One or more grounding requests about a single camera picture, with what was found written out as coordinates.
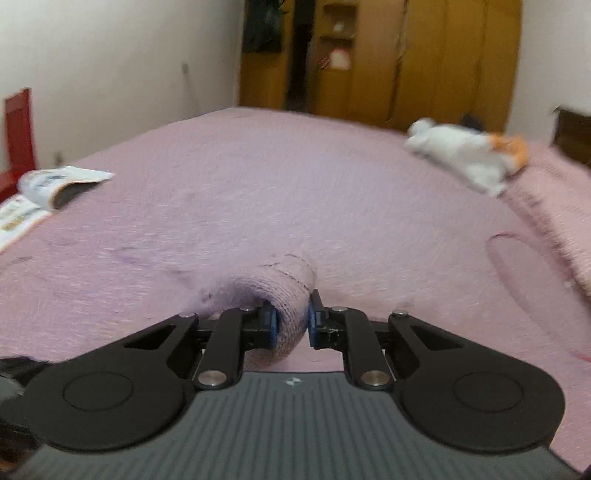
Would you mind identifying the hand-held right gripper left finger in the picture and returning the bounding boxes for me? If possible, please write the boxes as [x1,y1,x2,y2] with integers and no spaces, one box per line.
[124,299,281,391]

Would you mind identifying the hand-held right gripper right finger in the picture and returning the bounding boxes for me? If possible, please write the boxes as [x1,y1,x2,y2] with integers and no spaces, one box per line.
[307,289,463,391]

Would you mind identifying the pink knit sweater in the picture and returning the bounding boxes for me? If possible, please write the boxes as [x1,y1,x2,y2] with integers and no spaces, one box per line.
[92,240,320,373]

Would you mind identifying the dark hanging clothes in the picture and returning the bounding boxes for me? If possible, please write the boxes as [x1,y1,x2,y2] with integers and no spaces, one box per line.
[242,0,285,54]

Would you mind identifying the bed with pink floral sheet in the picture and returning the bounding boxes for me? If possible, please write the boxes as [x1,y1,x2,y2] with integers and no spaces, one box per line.
[0,107,591,472]

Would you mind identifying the flat printed booklet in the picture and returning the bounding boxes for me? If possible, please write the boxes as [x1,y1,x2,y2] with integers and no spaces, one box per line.
[0,194,52,253]

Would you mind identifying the curled open magazine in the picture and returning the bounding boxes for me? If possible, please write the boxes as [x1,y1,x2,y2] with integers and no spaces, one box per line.
[17,166,115,211]

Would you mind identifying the white and orange plush toy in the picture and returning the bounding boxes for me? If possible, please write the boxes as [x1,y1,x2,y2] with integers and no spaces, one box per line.
[405,117,530,198]

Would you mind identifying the red wooden chair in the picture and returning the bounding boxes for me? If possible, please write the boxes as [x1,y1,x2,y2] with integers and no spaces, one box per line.
[0,88,38,204]

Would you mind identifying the red and white patterned bag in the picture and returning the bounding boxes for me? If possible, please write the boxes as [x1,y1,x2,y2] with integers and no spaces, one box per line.
[318,46,353,73]

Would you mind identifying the pink pillow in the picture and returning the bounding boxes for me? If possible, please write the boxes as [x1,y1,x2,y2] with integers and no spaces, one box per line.
[502,138,591,298]

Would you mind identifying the wooden wardrobe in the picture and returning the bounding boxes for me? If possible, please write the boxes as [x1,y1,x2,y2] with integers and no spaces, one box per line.
[239,0,523,133]

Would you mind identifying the dark wooden headboard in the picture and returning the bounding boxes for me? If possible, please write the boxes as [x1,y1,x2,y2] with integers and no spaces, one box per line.
[549,105,591,169]

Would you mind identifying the red cable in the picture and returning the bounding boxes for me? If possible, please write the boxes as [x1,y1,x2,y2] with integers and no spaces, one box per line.
[486,230,591,361]

